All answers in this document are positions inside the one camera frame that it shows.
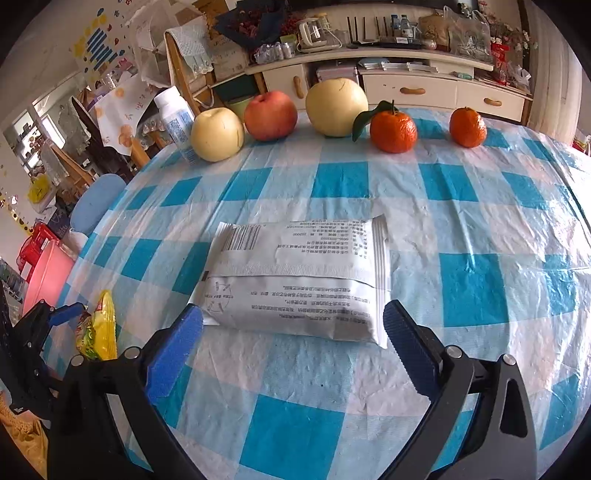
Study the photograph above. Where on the mandarin with green leaf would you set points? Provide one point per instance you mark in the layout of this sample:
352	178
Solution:
395	131

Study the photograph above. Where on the clear water bottle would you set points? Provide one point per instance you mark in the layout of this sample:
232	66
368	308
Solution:
406	27
395	26

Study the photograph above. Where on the green waste bin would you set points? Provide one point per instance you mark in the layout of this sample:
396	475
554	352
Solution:
240	108

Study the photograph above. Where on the red apple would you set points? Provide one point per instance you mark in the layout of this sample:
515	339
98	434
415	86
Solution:
270	115

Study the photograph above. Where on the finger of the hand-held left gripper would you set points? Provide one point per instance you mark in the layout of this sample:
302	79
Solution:
41	323

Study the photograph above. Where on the mustard yellow cloth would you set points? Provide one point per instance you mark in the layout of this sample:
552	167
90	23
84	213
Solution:
21	434

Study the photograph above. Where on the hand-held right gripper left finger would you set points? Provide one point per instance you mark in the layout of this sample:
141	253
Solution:
178	350

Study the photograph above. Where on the cream TV cabinet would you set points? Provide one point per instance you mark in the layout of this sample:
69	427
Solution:
461	94

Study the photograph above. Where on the white electric kettle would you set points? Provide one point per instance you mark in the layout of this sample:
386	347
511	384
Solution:
314	34

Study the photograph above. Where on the cream curtain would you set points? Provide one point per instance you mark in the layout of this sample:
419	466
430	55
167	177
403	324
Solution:
554	60

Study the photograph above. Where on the yellow snack packet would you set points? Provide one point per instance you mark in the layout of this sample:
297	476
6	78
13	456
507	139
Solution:
99	332

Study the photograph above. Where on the white printed sack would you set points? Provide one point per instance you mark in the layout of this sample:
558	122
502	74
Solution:
228	57

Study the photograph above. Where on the blue cushioned stool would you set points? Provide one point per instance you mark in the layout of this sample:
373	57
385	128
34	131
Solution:
94	205

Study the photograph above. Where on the small yellow pear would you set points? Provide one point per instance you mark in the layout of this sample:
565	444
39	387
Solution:
217	136

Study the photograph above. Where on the orange mandarin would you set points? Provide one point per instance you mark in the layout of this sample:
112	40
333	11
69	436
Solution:
468	127

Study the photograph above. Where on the large white printed packet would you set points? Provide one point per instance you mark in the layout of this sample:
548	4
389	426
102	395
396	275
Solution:
295	277

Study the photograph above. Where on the large yellow pear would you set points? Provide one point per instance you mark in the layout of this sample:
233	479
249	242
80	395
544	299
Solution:
337	108

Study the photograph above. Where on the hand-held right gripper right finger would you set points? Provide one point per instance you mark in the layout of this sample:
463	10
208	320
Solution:
413	350

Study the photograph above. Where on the yellow bag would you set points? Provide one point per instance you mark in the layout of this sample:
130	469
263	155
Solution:
40	188

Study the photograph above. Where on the orange print white tablecloth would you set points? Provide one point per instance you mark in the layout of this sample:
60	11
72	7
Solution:
124	115

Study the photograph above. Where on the clear printed plastic bag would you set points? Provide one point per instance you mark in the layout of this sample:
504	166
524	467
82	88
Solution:
468	37

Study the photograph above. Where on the white plastic bottle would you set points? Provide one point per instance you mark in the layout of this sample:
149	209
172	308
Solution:
178	124

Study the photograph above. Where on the pink plastic basin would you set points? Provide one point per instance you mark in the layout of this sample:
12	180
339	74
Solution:
46	277

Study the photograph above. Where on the wooden chair with lace cover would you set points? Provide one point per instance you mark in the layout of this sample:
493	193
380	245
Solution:
178	74

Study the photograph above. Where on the colourful wall poster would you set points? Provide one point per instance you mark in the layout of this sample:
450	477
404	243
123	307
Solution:
99	44

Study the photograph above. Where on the dark blue flower bouquet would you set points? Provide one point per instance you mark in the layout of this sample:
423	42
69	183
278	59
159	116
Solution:
254	23

